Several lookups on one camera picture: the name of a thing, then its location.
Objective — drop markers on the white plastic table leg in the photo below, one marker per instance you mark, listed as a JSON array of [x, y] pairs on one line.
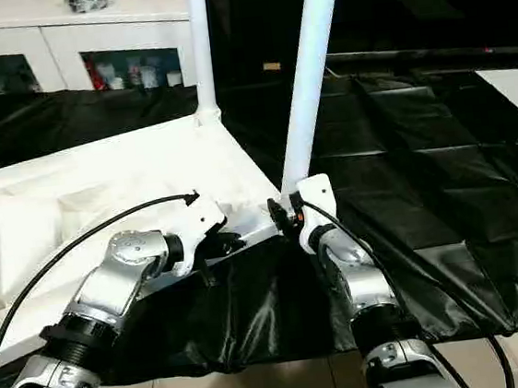
[[307, 82], [201, 47]]

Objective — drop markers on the white plastic table top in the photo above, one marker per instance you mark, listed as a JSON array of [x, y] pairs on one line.
[[99, 173]]

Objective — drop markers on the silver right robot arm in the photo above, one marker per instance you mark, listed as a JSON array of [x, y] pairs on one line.
[[365, 275]]

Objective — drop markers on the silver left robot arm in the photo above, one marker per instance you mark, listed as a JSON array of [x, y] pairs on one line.
[[110, 274]]

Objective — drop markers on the black mat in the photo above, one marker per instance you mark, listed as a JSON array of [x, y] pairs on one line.
[[277, 322]]

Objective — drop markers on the small tan label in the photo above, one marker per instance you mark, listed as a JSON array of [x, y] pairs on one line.
[[272, 66]]

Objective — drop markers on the small white jar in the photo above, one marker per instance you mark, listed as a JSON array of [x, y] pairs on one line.
[[117, 84], [149, 77], [173, 79]]

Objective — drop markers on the black flat board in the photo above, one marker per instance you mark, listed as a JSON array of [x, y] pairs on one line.
[[411, 55]]

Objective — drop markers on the red bottle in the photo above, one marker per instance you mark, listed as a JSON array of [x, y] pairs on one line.
[[97, 76]]

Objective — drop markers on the white cabinet with glass doors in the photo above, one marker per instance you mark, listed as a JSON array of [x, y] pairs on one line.
[[61, 34]]

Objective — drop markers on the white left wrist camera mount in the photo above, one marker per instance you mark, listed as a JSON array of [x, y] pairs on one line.
[[201, 218]]

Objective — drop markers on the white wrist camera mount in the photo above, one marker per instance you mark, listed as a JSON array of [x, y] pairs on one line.
[[201, 218], [319, 192]]

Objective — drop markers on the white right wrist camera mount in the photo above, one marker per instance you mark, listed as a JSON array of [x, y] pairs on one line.
[[319, 192]]

